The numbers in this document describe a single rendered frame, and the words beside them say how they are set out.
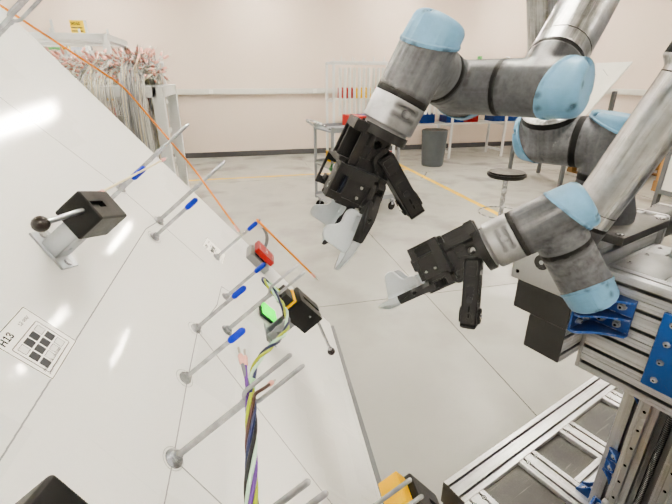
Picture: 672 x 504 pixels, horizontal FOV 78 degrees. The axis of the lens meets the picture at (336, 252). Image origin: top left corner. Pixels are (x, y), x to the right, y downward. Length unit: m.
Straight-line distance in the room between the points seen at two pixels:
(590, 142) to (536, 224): 0.45
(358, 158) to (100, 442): 0.44
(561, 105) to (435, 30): 0.18
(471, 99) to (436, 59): 0.09
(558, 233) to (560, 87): 0.20
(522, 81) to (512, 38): 10.02
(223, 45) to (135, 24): 1.48
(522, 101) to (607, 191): 0.25
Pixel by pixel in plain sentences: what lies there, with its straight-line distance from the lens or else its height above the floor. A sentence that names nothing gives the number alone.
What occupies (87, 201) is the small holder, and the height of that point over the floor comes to 1.36.
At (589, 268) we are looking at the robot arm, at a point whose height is 1.21.
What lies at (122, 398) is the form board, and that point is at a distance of 0.42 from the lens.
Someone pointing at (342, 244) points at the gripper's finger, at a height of 1.24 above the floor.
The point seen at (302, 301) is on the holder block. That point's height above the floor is 1.13.
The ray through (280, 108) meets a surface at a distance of 8.85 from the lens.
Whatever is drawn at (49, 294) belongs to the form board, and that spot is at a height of 1.28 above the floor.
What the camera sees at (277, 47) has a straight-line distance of 8.84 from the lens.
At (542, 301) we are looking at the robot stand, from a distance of 1.09.
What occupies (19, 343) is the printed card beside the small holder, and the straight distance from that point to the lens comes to 0.40.
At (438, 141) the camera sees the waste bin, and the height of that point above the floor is 0.45.
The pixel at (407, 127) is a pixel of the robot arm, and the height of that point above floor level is 1.40.
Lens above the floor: 1.46
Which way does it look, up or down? 23 degrees down
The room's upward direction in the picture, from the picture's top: straight up
